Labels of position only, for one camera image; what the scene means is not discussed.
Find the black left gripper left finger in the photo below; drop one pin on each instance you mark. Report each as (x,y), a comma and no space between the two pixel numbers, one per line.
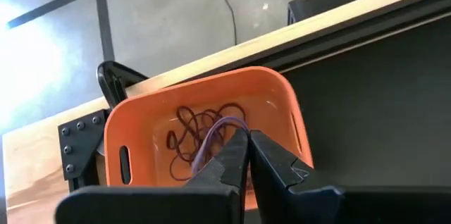
(218,196)

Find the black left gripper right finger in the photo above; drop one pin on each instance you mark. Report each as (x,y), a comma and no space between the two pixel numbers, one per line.
(282,188)

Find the orange plastic basket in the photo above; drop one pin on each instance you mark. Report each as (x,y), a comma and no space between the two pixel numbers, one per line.
(148,118)

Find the black table mat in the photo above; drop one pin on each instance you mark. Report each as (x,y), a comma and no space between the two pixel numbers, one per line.
(370,111)

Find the black frame foot clamp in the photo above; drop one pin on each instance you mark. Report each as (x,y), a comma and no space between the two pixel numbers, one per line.
(114,76)

